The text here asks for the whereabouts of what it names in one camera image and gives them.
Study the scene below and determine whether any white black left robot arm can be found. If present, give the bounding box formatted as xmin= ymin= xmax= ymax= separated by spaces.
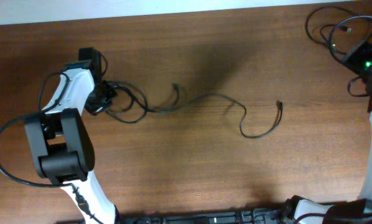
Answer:
xmin=25 ymin=59 xmax=119 ymax=223

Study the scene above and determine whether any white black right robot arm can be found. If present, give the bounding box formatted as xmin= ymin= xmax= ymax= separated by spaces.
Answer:
xmin=292 ymin=40 xmax=372 ymax=223

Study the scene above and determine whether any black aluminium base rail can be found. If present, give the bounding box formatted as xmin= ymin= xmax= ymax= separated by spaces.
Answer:
xmin=55 ymin=203 xmax=286 ymax=224

